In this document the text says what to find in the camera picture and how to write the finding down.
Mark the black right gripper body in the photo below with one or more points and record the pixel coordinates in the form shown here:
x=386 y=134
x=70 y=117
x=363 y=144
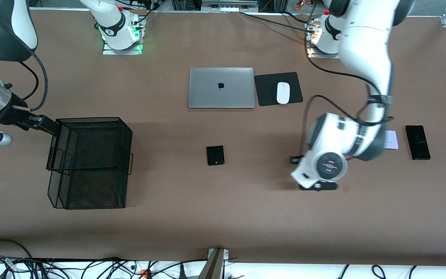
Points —
x=14 y=113

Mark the small black flip phone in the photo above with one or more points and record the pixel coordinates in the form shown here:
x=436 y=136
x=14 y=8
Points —
x=215 y=155

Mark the large black cracked smartphone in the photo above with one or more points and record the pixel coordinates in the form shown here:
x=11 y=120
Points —
x=417 y=142

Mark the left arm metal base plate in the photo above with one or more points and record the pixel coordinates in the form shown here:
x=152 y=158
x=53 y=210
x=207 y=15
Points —
x=316 y=55

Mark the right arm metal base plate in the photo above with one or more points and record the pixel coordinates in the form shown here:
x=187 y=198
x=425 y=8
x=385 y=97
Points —
x=108 y=51

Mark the lavender flip phone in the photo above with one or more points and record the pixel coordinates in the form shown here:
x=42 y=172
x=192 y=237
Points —
x=392 y=140

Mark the grey power strip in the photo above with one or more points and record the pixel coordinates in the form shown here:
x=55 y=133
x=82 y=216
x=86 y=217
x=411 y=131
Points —
x=229 y=6

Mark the black mesh two-tier tray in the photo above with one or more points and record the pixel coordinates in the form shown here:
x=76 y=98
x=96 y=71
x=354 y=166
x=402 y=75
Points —
x=91 y=186

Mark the black mouse pad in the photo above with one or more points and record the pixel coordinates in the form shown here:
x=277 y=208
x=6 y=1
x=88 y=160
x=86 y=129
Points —
x=265 y=93

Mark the white computer mouse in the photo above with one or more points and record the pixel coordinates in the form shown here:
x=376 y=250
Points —
x=283 y=93

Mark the silver closed laptop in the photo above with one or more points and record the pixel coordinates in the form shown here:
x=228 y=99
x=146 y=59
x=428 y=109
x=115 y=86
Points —
x=207 y=93

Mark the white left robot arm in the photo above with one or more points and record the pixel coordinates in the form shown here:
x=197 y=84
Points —
x=366 y=46

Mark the grey metal camera post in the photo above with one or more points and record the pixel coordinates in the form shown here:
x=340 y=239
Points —
x=213 y=267

